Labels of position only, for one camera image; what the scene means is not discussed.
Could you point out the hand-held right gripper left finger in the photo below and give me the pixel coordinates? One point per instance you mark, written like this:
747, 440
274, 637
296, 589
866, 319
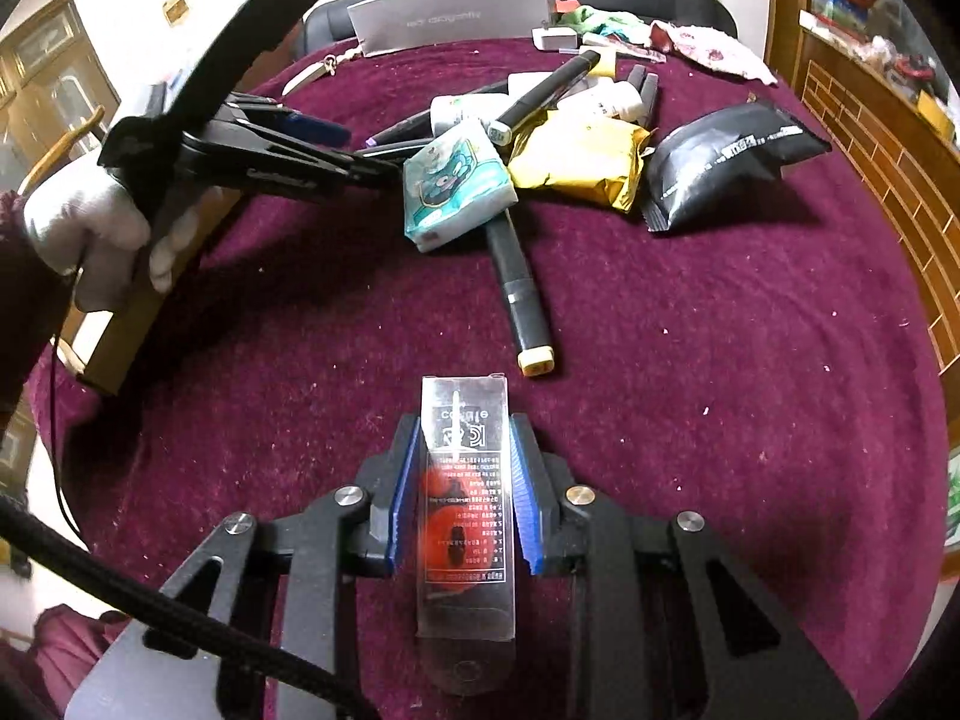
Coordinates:
401, 487

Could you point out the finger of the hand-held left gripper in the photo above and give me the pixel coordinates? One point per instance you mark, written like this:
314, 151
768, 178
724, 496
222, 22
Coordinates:
300, 122
322, 172

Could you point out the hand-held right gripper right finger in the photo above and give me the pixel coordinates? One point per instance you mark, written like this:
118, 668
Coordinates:
525, 495

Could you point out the clear plastic box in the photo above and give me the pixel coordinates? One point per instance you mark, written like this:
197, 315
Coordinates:
465, 465

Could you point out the tissue pack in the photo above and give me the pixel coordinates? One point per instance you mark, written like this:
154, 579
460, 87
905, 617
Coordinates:
450, 187

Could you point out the cardboard tray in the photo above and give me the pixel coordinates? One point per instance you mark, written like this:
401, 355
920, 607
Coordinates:
127, 322

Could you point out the yellow cracker packet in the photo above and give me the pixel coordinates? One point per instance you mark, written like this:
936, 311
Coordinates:
577, 157

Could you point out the person's left forearm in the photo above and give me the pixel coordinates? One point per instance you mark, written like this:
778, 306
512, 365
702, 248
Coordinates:
22, 315

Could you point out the person's left hand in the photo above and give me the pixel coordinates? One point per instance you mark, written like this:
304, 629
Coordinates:
82, 225

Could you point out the white key fob with tassel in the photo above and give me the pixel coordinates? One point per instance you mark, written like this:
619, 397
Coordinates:
307, 76

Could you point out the black marker purple cap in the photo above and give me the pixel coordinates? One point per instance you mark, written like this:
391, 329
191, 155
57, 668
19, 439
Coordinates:
397, 131

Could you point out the white bottle green label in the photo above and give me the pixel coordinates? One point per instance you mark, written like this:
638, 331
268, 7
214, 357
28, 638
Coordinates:
457, 111

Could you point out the wooden chair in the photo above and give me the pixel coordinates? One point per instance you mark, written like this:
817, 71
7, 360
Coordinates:
67, 144

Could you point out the wooden glass-door cabinet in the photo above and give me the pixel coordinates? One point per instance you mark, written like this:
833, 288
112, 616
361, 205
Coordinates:
45, 60

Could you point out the grey flat case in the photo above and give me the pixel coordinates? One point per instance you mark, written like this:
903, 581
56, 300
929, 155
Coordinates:
450, 15

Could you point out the black marker yellow cap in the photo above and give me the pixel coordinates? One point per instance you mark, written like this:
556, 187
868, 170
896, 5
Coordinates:
517, 277

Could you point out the black marker pale cap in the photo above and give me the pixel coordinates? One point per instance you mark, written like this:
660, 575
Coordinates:
547, 94

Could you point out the maroon tablecloth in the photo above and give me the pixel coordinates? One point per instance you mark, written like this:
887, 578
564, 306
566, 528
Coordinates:
750, 390

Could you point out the small white adapter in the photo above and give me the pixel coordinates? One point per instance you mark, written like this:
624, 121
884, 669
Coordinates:
551, 37

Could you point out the white bottle red label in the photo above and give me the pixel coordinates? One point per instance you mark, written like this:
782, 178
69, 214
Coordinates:
611, 99

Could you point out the green cloth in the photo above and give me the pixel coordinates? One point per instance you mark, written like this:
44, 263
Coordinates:
607, 21

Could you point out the black snack packet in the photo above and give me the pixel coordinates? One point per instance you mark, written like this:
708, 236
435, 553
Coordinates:
720, 157

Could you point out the floral cloth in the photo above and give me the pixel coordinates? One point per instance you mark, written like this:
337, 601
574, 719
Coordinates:
712, 52

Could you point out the brown wooden sideboard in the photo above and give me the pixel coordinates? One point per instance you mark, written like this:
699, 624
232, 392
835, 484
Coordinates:
885, 165

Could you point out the yellow box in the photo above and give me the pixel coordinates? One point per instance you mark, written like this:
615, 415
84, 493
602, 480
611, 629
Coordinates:
937, 116

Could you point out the wall switch plate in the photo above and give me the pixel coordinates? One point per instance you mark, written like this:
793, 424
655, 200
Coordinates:
175, 6

